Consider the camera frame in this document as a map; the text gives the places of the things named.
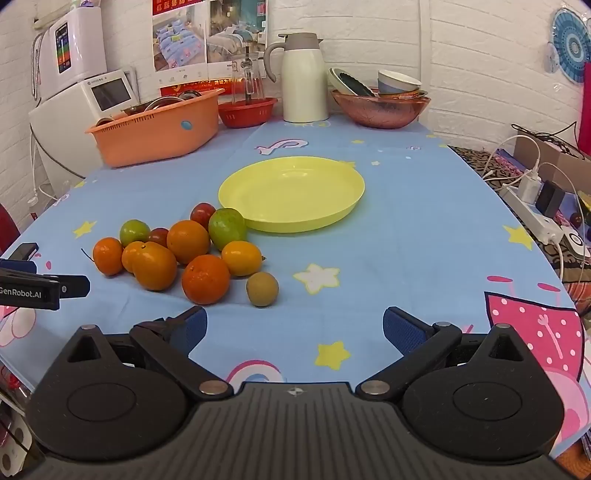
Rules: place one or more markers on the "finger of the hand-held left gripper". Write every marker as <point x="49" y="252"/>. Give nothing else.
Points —
<point x="23" y="254"/>
<point x="75" y="286"/>

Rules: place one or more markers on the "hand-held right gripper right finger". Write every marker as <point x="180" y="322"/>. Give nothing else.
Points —
<point x="398" y="328"/>

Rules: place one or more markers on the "white power strip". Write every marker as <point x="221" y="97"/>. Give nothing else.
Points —
<point x="538" y="221"/>

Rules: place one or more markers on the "small green fruit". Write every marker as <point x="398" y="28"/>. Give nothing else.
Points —
<point x="134" y="230"/>

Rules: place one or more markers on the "wall poster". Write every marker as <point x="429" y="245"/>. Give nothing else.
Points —
<point x="184" y="41"/>

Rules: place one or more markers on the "yellow plastic plate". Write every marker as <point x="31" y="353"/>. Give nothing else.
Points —
<point x="291" y="191"/>

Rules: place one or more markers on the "white wall pipe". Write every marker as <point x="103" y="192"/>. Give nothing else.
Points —
<point x="422" y="41"/>

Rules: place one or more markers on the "brown kiwi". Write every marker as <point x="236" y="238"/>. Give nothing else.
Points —
<point x="262" y="289"/>

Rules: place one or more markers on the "grey-blue bowl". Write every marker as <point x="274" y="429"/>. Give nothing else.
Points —
<point x="397" y="83"/>

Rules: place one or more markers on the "red chair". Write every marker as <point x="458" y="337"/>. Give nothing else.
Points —
<point x="8" y="228"/>

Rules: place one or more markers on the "cardboard box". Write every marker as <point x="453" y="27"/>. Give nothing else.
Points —
<point x="558" y="161"/>

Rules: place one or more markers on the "red plastic basket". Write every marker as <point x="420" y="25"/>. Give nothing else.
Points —
<point x="244" y="114"/>

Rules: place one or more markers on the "white water purifier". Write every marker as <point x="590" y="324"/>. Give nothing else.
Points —
<point x="74" y="50"/>

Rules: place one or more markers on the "white round device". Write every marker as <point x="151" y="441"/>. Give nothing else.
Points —
<point x="577" y="242"/>

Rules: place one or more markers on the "orange plastic basket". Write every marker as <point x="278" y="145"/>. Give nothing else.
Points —
<point x="152" y="138"/>

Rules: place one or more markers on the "white charger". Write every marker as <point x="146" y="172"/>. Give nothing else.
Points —
<point x="530" y="187"/>

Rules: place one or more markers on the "white appliance with screen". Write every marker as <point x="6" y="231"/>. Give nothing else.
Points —
<point x="69" y="120"/>

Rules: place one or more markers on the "white bowl with dark inside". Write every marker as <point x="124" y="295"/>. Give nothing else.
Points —
<point x="351" y="84"/>

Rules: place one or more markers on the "dark patterned cloth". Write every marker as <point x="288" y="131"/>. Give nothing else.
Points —
<point x="475" y="161"/>

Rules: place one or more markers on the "blue round wall ornament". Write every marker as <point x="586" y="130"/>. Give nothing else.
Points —
<point x="572" y="44"/>

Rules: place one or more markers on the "blue printed tablecloth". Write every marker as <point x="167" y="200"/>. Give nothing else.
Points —
<point x="415" y="240"/>

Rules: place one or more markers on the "large green mango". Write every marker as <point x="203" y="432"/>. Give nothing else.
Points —
<point x="227" y="227"/>

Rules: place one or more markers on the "black charger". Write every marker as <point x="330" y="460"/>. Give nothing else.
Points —
<point x="549" y="199"/>

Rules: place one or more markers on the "pink glass bowl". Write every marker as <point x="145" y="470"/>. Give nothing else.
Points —
<point x="381" y="113"/>

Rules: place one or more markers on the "glass pitcher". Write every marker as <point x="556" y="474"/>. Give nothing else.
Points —
<point x="247" y="81"/>

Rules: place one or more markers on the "steel bowl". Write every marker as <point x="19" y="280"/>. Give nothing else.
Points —
<point x="190" y="94"/>
<point x="159" y="104"/>

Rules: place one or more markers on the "patterned rim bowl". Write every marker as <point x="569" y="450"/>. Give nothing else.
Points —
<point x="411" y="96"/>

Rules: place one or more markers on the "white thermos jug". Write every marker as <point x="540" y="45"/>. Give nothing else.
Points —
<point x="304" y="78"/>

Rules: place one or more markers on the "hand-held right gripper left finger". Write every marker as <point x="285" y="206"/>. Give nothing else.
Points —
<point x="196" y="330"/>

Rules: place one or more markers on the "red plum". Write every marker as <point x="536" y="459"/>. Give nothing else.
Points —
<point x="202" y="214"/>
<point x="159" y="236"/>

